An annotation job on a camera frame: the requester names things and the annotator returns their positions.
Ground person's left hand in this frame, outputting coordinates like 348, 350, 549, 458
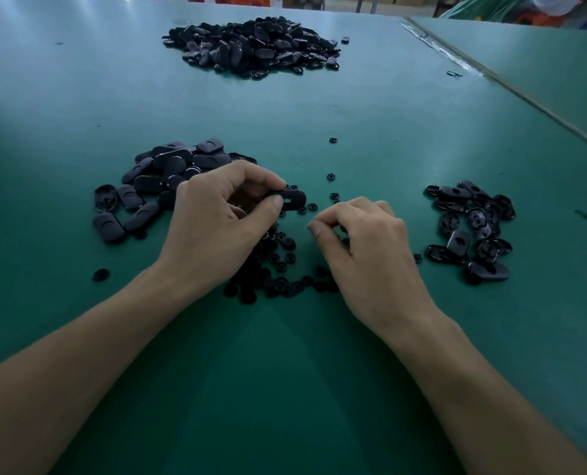
155, 160, 289, 298

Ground person's right hand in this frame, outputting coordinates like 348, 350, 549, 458
307, 197, 438, 347

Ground pile of small black buttons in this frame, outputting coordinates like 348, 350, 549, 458
222, 187, 346, 305

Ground pile of black oval shells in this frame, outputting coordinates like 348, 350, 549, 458
422, 179, 517, 287

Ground person's left forearm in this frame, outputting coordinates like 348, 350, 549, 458
0, 262, 206, 475

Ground person's right forearm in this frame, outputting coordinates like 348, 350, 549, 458
392, 319, 587, 475

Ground green striped bag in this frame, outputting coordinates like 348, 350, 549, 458
440, 0, 542, 22

